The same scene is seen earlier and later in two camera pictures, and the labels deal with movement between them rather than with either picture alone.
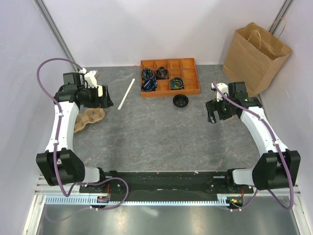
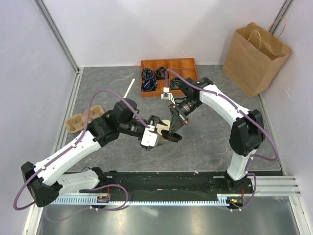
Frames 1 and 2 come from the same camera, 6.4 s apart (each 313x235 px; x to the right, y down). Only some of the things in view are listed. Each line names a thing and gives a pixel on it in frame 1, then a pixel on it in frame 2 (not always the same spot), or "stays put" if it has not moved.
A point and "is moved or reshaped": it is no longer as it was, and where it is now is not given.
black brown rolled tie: x=162 y=73 stays put
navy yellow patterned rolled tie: x=176 y=83 stays put
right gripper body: x=223 y=107 -> x=181 y=115
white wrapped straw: x=119 y=107 stays put
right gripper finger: x=211 y=118 -> x=176 y=124
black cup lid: x=180 y=100 is moved or reshaped
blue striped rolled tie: x=149 y=84 stays put
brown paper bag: x=256 y=54 stays put
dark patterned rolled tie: x=147 y=73 stays put
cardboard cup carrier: x=90 y=115 stays put
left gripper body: x=91 y=99 -> x=153 y=120
